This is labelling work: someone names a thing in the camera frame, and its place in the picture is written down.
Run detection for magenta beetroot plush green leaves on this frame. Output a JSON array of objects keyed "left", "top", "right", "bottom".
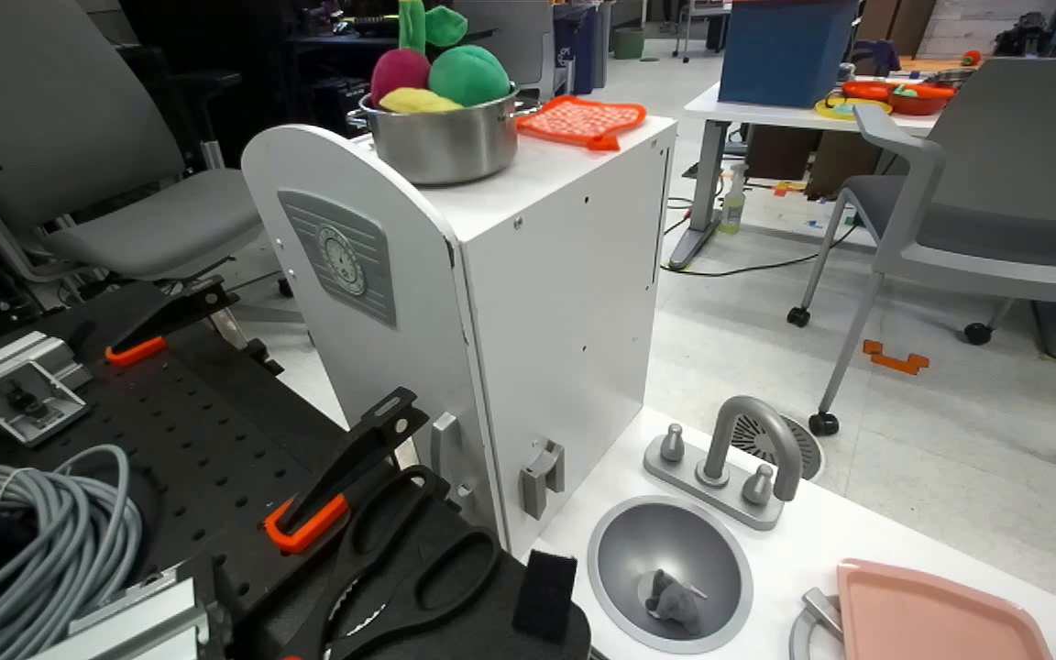
[{"left": 366, "top": 0, "right": 473, "bottom": 106}]

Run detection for steel pot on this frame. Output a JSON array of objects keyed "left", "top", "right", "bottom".
[{"left": 351, "top": 83, "right": 545, "bottom": 190}]

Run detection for yellow plush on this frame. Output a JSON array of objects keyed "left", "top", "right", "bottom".
[{"left": 379, "top": 83, "right": 466, "bottom": 121}]

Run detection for grey toy sink basin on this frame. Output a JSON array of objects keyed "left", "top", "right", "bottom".
[{"left": 583, "top": 491, "right": 757, "bottom": 645}]

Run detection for round green plush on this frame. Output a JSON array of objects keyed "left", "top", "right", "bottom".
[{"left": 427, "top": 40, "right": 518, "bottom": 109}]

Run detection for white toy kitchen unit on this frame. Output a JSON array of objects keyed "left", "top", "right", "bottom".
[{"left": 237, "top": 109, "right": 1056, "bottom": 660}]

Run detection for grey toy faucet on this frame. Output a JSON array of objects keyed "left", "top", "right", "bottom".
[{"left": 642, "top": 391, "right": 826, "bottom": 533}]

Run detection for white spray bottle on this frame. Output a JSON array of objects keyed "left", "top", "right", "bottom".
[{"left": 719, "top": 157, "right": 757, "bottom": 240}]

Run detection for black block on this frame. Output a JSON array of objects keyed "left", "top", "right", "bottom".
[{"left": 510, "top": 546, "right": 583, "bottom": 645}]

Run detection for small grey object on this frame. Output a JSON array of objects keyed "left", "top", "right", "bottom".
[{"left": 642, "top": 566, "right": 710, "bottom": 632}]

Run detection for white desk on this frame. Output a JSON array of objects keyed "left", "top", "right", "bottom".
[{"left": 659, "top": 78, "right": 960, "bottom": 275}]

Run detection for blue storage bin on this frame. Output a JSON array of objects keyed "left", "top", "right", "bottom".
[{"left": 715, "top": 0, "right": 863, "bottom": 109}]

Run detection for grey toy stove burner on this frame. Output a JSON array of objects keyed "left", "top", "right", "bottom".
[{"left": 784, "top": 584, "right": 852, "bottom": 660}]

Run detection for grey padded office chair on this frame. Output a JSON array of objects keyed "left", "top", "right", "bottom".
[{"left": 0, "top": 0, "right": 272, "bottom": 286}]

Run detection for orange toy tray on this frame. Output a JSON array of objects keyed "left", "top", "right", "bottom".
[{"left": 840, "top": 75, "right": 960, "bottom": 121}]

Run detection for grey plastic wheeled chair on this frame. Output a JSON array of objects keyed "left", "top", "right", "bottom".
[{"left": 784, "top": 50, "right": 1056, "bottom": 479}]

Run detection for pink plastic tray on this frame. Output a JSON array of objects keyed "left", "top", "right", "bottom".
[{"left": 834, "top": 556, "right": 1056, "bottom": 660}]

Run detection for black clamp orange handle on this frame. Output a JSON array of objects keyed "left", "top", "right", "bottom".
[
  {"left": 261, "top": 384, "right": 433, "bottom": 562},
  {"left": 100, "top": 275, "right": 242, "bottom": 373}
]

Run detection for black floor cable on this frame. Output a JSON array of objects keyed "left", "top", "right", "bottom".
[{"left": 659, "top": 224, "right": 863, "bottom": 282}]

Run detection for aluminium extrusion rail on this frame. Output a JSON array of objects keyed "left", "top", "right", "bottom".
[
  {"left": 0, "top": 328, "right": 97, "bottom": 476},
  {"left": 25, "top": 566, "right": 214, "bottom": 660}
]

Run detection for grey cable bundle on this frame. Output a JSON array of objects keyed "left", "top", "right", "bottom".
[{"left": 0, "top": 439, "right": 148, "bottom": 660}]

